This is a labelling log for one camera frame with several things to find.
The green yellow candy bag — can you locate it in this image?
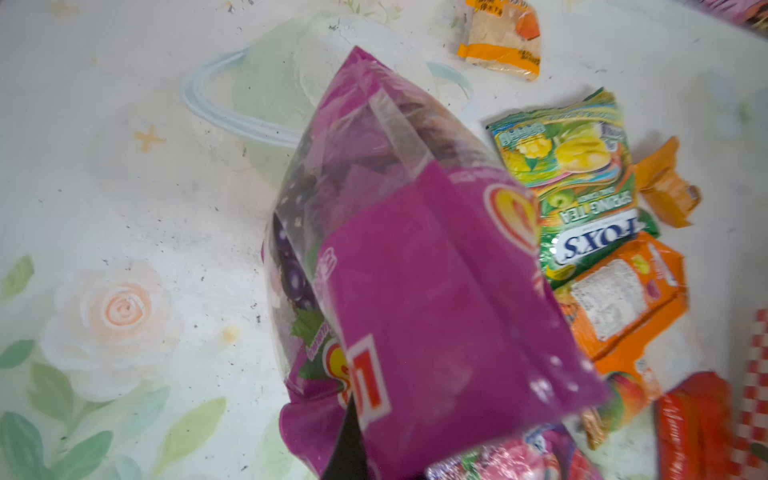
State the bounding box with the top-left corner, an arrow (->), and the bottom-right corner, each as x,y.
486,89 -> 660,288

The small orange cracker packet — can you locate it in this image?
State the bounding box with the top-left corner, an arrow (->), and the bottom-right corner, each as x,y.
457,0 -> 541,81

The purple snack bag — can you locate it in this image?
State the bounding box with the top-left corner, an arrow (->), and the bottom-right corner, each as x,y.
264,48 -> 608,479

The red snack packet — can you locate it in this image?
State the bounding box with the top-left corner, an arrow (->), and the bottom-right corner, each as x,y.
653,371 -> 732,480

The orange snack bag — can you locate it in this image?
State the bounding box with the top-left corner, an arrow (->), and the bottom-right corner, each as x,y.
553,231 -> 691,451

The purple Fox's candy bag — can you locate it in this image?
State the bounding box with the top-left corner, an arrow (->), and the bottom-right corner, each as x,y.
425,424 -> 602,480

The white floral paper bag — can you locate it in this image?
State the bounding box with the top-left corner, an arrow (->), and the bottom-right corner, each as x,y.
728,308 -> 767,480

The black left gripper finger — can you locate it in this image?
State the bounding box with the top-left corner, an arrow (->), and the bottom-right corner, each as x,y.
320,401 -> 369,480

